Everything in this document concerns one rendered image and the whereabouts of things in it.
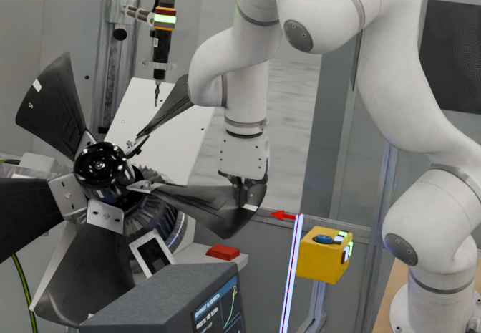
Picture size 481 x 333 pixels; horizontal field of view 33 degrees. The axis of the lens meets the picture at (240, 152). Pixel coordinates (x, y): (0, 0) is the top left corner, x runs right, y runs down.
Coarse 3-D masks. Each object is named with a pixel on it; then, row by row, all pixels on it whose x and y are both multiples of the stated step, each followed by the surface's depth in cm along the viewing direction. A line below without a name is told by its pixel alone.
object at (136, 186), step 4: (140, 180) 184; (144, 180) 185; (132, 184) 180; (136, 184) 181; (140, 184) 181; (144, 184) 182; (152, 184) 183; (156, 184) 183; (160, 184) 184; (164, 184) 183; (128, 188) 177; (132, 188) 177; (136, 188) 176; (144, 188) 178; (148, 188) 178; (152, 188) 179; (144, 192) 176; (148, 192) 175
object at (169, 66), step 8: (152, 24) 178; (152, 32) 175; (152, 40) 177; (152, 48) 176; (152, 56) 177; (144, 64) 174; (152, 64) 172; (160, 64) 172; (168, 64) 173; (176, 64) 175
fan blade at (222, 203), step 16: (160, 192) 175; (176, 192) 176; (192, 192) 176; (208, 192) 177; (224, 192) 178; (256, 192) 178; (192, 208) 170; (208, 208) 170; (224, 208) 171; (240, 208) 171; (208, 224) 166; (224, 224) 166; (240, 224) 167
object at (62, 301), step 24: (96, 240) 173; (120, 240) 177; (72, 264) 168; (96, 264) 170; (120, 264) 174; (48, 288) 164; (72, 288) 166; (96, 288) 168; (120, 288) 171; (48, 312) 162; (72, 312) 163; (96, 312) 165
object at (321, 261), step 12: (324, 228) 206; (312, 240) 195; (348, 240) 200; (300, 252) 194; (312, 252) 193; (324, 252) 192; (336, 252) 191; (300, 264) 194; (312, 264) 194; (324, 264) 193; (336, 264) 192; (348, 264) 206; (312, 276) 194; (324, 276) 193; (336, 276) 192
